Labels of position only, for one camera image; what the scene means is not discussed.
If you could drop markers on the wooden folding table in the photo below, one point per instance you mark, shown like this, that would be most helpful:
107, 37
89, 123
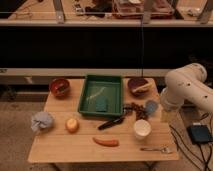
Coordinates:
60, 146

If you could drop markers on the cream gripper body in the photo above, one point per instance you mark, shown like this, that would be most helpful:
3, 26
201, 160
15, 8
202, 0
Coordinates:
167, 116

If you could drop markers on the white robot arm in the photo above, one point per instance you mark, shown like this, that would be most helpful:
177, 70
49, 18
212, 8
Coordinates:
185, 83

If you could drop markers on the black foot pedal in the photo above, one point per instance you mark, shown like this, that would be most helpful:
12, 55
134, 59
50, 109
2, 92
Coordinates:
199, 134

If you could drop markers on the black-handled knife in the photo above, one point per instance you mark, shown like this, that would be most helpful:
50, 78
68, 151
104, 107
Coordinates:
111, 123

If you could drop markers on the red bowl left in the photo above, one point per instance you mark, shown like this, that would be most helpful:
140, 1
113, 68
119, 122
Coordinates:
59, 88

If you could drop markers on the crumpled blue-grey cloth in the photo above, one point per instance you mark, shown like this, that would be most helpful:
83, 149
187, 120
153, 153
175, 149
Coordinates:
41, 121

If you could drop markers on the yellow banana piece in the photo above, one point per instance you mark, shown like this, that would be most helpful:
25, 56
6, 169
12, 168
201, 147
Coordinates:
142, 88

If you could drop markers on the green plastic tray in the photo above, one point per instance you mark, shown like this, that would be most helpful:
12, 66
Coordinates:
110, 87

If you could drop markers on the teal green sponge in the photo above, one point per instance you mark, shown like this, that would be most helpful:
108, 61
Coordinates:
101, 104

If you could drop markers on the white paper cup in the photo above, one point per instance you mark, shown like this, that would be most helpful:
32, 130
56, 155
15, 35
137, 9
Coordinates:
142, 129

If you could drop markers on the dark red bowl right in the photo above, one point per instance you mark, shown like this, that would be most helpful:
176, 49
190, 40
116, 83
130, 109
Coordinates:
135, 82

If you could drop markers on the yellow apple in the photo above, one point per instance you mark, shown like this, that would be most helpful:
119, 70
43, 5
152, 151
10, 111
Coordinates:
72, 125

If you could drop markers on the blue round scrubber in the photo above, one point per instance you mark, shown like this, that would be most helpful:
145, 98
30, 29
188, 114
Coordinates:
150, 107

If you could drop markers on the metal fork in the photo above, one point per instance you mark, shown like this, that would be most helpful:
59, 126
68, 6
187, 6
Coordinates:
164, 150

